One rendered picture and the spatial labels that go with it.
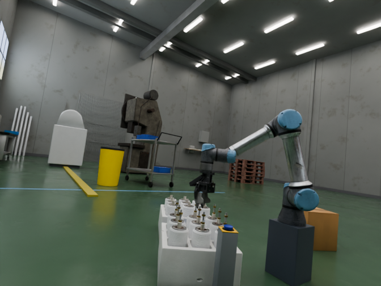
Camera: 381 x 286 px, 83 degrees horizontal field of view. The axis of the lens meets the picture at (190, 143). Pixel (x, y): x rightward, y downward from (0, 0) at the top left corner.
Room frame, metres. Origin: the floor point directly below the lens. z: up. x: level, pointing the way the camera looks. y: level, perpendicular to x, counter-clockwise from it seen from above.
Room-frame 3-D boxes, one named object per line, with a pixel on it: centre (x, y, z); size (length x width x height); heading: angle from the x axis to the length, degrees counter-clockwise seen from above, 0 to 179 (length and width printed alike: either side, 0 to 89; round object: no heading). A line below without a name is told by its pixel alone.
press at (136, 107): (6.84, 1.74, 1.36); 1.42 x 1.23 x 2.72; 125
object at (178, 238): (1.11, 0.01, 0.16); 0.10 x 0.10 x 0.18
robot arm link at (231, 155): (1.24, -0.21, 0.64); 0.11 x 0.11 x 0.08; 83
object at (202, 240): (1.12, -0.11, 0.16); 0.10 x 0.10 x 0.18
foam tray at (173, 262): (1.24, -0.10, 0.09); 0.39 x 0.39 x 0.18; 7
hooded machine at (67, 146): (6.29, 3.53, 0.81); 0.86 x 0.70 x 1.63; 122
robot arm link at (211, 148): (1.23, -0.11, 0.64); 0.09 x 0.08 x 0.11; 83
